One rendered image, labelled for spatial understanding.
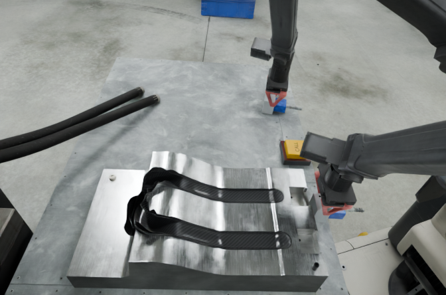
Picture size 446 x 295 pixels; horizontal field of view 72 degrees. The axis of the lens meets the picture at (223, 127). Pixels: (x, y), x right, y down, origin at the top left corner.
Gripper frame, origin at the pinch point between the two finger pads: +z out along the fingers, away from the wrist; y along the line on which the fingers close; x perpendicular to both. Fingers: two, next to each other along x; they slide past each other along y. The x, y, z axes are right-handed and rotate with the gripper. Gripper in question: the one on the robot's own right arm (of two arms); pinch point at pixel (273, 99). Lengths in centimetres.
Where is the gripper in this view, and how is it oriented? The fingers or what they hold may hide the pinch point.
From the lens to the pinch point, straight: 106.2
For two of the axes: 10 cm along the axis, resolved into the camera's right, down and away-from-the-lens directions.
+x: 9.8, 1.8, -0.7
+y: -1.8, 6.8, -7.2
